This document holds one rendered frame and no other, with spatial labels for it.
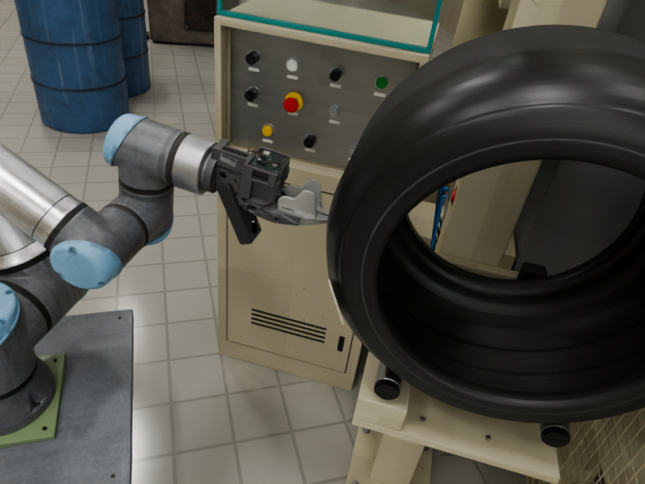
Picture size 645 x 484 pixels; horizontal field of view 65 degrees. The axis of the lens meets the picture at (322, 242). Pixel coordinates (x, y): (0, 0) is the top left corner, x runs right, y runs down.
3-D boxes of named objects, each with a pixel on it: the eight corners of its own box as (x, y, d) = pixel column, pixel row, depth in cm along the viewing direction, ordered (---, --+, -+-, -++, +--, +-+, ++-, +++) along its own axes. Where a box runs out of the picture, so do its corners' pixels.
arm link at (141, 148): (131, 152, 90) (130, 100, 83) (196, 175, 89) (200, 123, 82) (99, 177, 82) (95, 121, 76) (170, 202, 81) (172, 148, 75)
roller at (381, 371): (415, 280, 115) (396, 274, 115) (422, 265, 112) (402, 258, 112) (394, 404, 87) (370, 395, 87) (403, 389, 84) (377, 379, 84)
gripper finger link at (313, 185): (342, 195, 78) (285, 176, 79) (332, 226, 82) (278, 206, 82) (346, 185, 80) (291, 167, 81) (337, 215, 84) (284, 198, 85)
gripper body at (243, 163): (279, 178, 74) (203, 152, 75) (271, 224, 80) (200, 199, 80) (295, 156, 81) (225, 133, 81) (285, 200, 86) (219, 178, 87)
